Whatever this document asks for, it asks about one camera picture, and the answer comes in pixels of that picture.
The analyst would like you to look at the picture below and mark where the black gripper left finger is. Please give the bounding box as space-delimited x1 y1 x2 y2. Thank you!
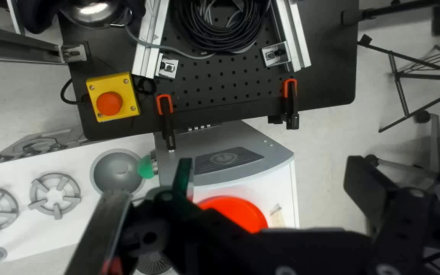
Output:
149 158 262 275

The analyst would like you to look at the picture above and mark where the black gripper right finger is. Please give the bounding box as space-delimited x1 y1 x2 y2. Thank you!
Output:
343 155 435 275

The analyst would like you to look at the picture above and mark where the orange round plate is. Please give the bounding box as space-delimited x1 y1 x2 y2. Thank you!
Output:
195 195 270 236

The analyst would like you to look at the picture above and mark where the grey toy sink bowl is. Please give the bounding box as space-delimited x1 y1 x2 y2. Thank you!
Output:
89 149 147 196

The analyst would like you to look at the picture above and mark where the cream plastic toy piece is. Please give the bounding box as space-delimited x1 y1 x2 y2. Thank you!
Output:
267 202 285 216

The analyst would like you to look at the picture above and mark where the white toy stove top panel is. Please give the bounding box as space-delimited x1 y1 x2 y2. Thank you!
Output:
0 135 161 275

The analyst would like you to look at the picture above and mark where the green round knob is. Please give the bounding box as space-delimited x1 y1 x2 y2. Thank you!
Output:
135 157 158 181

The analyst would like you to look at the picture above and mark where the grey curved kitchen panel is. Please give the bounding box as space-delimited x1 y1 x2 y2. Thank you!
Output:
187 134 296 187

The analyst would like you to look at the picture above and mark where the black perforated robot table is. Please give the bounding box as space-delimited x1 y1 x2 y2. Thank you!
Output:
57 0 360 141

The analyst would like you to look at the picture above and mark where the yellow emergency stop box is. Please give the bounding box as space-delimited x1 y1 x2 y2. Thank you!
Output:
83 72 141 124

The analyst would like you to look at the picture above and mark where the black tripod stand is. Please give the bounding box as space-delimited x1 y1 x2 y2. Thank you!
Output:
355 33 440 135

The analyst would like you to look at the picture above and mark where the aluminium extrusion bar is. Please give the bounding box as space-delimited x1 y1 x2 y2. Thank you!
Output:
129 0 170 80
271 0 312 72

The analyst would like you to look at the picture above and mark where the shiny metal dome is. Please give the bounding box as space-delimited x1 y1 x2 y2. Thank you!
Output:
57 0 129 28

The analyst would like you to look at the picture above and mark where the orange handled black clamp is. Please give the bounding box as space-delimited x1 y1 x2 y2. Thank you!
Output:
152 92 177 153
267 77 302 132

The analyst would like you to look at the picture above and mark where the metal bracket with tag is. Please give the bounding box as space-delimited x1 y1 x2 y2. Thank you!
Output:
259 42 288 69
154 57 180 80

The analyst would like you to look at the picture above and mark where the black cable coil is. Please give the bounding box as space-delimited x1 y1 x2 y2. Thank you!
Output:
169 0 273 56

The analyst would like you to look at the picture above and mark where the grey corner bracket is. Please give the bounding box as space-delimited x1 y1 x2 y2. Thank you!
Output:
60 42 89 65

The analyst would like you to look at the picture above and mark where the grey metal rail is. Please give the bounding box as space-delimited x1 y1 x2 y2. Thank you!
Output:
0 22 63 66

